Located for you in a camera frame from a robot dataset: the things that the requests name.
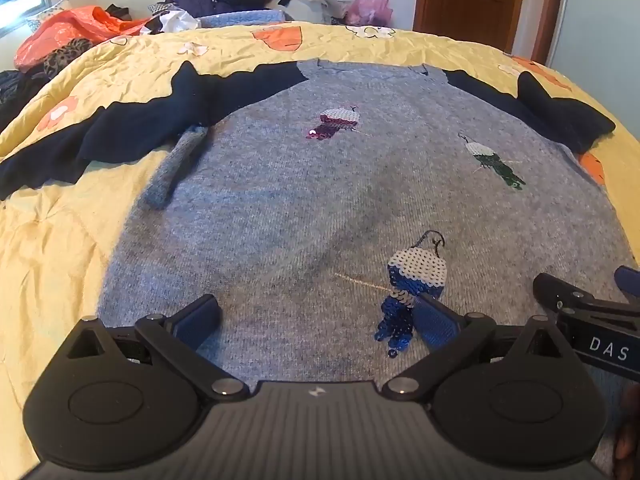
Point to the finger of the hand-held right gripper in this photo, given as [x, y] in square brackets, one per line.
[629, 282]
[565, 297]

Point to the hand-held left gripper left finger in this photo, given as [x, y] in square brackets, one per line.
[200, 317]

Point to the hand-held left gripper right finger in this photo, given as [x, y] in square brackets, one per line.
[435, 325]

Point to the grey sweater with navy sleeves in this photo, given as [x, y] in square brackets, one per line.
[300, 185]

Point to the person's right hand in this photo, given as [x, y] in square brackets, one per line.
[631, 435]

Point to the yellow printed bedspread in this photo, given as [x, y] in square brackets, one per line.
[65, 240]

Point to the pale wardrobe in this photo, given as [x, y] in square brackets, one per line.
[605, 20]

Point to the dark floral cloth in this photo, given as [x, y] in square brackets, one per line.
[17, 95]

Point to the leopard print cloth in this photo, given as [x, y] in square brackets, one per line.
[65, 57]

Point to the white and black printed cloth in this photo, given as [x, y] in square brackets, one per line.
[172, 22]

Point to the light blue fleece blanket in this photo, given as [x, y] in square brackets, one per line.
[240, 19]

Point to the dark purple garment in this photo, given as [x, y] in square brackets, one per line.
[200, 5]

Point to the orange plastic bag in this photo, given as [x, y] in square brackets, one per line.
[75, 25]

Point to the dark cloth bundle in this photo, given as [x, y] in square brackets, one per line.
[118, 10]

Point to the pink plastic bag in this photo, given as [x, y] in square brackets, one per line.
[370, 7]

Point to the clear plastic bag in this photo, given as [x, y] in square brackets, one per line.
[317, 2]

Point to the floral pillow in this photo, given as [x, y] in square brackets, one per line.
[47, 12]

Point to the window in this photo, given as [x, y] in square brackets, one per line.
[20, 12]

